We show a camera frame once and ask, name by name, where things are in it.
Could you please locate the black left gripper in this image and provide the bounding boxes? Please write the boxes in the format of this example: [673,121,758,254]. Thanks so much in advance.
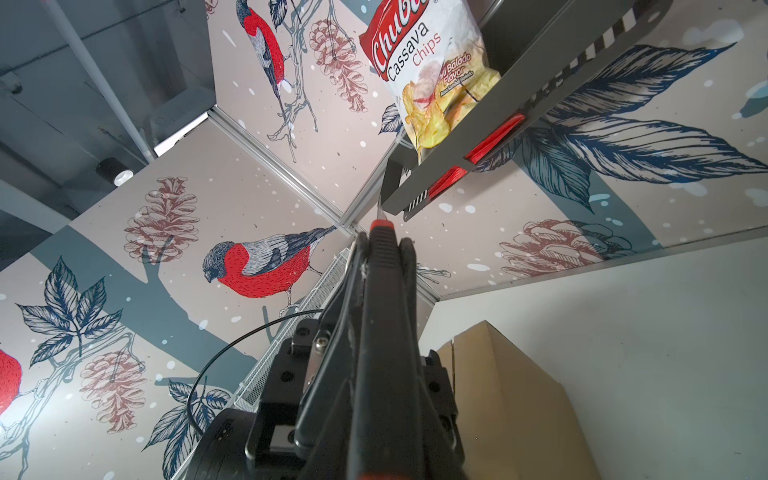
[244,318,336,474]

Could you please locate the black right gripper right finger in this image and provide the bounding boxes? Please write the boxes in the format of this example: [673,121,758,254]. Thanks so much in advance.
[399,238,465,479]

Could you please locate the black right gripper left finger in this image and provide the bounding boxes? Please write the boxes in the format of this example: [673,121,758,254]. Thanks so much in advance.
[294,233,368,459]

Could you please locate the brown cardboard express box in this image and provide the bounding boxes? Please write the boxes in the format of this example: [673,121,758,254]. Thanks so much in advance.
[437,321,600,479]

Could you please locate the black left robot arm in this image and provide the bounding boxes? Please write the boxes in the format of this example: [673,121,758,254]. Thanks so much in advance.
[185,312,328,479]

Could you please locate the Chuba cassava chips bag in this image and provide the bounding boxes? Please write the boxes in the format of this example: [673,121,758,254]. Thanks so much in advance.
[359,0,501,160]

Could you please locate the black wire wall basket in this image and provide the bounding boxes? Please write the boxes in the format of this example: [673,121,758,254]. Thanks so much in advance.
[379,0,672,220]

